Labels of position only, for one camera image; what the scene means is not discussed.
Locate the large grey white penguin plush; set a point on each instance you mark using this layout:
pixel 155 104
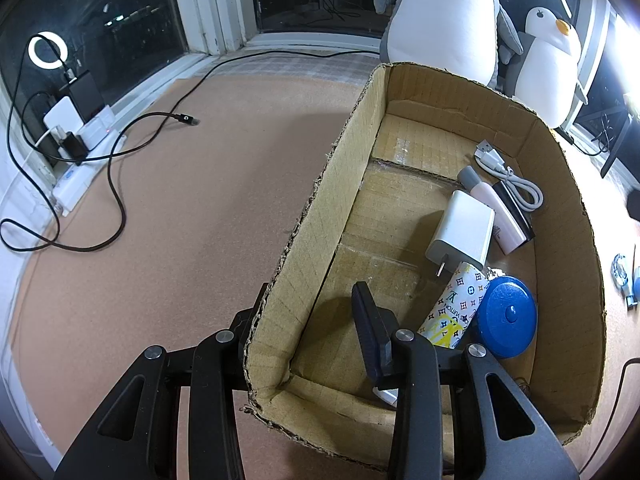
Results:
pixel 440 15

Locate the small white plastic object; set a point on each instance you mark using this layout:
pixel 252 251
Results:
pixel 387 396

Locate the white wall charger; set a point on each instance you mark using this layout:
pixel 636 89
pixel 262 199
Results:
pixel 462 225

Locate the white square charger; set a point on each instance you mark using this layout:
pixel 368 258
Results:
pixel 62 115

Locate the blue round tape measure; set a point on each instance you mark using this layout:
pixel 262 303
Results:
pixel 505 315

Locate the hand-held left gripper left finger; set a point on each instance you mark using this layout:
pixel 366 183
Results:
pixel 239 345

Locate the black slim stick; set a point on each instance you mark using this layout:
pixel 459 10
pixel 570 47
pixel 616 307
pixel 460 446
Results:
pixel 514 210

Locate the pink tube with grey cap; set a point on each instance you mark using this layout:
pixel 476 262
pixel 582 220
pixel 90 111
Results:
pixel 480 189

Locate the small white penguin plush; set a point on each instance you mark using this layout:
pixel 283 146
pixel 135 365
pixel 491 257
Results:
pixel 545 70

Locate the white power strip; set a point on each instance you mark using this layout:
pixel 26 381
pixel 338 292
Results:
pixel 75 182

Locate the white window frame post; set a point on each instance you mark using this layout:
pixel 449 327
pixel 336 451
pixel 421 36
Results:
pixel 220 5

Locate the black power bank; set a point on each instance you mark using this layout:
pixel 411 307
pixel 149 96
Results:
pixel 85 91

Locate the cardboard box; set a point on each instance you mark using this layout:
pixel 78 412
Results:
pixel 390 200

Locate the black plug adapter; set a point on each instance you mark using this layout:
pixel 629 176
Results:
pixel 75 146

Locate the small round white blue object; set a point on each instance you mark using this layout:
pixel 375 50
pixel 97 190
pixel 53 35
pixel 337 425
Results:
pixel 621 270

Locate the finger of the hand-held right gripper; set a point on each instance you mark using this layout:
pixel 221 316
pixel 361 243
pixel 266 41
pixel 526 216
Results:
pixel 634 207

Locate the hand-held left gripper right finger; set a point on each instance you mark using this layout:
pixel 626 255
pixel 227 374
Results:
pixel 371 342

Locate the white colourful patterned pouch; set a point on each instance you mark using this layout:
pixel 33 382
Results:
pixel 452 305

